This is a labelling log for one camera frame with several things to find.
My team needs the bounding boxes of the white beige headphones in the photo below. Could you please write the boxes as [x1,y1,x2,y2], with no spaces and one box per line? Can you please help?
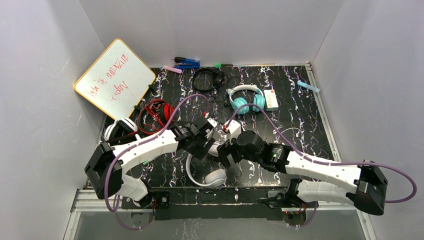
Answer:
[184,127,299,188]

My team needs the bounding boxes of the small white labelled box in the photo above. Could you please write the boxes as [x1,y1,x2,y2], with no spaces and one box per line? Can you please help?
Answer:
[263,89,279,111]

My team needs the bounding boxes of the red headphones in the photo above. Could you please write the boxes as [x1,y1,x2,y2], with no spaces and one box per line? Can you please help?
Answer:
[136,99,175,136]

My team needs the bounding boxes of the small black headphones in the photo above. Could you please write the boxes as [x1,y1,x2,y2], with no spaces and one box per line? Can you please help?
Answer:
[190,68,241,107]

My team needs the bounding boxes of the black and white headphones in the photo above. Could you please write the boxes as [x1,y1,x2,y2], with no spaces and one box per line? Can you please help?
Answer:
[103,117,139,145]

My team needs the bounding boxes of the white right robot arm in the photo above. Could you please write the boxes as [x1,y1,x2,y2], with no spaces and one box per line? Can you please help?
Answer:
[216,130,388,216]

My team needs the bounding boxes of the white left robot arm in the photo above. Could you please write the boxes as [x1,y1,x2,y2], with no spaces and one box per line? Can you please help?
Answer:
[84,116,218,201]

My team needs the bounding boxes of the teal headphones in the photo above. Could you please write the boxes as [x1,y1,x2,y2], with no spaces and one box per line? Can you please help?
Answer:
[226,84,267,116]

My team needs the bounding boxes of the white green capped pen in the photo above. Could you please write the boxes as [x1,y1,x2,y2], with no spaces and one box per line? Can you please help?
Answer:
[142,159,154,166]

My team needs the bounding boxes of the green capped marker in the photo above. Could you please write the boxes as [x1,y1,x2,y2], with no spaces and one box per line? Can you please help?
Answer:
[214,63,234,68]

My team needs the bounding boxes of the light blue marker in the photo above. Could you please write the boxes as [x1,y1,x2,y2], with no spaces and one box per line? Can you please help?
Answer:
[297,80,320,93]

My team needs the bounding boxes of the pink marker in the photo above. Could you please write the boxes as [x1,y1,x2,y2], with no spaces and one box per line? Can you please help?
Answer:
[163,65,183,74]

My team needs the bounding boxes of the blue stapler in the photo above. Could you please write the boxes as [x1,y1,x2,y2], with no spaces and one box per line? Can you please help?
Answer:
[173,56,201,70]

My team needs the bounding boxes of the yellow framed whiteboard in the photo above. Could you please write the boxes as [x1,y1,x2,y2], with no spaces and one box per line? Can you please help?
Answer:
[73,38,156,120]

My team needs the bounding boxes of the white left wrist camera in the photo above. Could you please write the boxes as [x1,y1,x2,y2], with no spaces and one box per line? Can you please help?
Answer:
[207,117,218,128]

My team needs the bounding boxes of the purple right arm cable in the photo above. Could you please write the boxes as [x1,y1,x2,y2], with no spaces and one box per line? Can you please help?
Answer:
[223,103,418,204]

